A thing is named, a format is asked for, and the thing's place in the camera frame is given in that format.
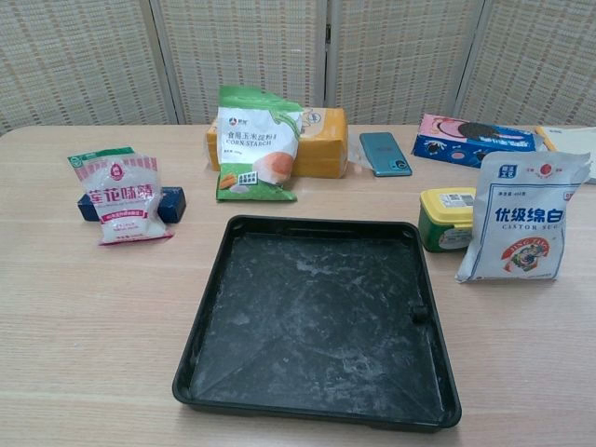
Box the white sugar packet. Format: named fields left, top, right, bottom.
left=454, top=151, right=591, bottom=284

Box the black square tray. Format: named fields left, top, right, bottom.
left=171, top=213, right=463, bottom=428

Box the white and red snack bag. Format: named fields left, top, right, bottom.
left=66, top=146, right=175, bottom=247

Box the yellow tissue pack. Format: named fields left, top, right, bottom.
left=206, top=106, right=349, bottom=179

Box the clear plastic film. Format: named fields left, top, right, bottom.
left=346, top=134, right=373, bottom=174

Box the green white corn starch bag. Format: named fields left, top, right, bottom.
left=214, top=85, right=305, bottom=203

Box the teal smartphone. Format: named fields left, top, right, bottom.
left=359, top=131, right=413, bottom=179

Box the dark blue box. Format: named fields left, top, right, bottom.
left=76, top=186, right=188, bottom=224

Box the small yellow container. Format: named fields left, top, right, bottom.
left=417, top=186, right=478, bottom=254

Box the woven folding screen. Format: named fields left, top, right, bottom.
left=0, top=0, right=596, bottom=136

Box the blue pink cookie box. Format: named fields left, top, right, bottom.
left=411, top=114, right=549, bottom=169

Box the notebook with yellow spine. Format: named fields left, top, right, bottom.
left=534, top=125, right=596, bottom=185

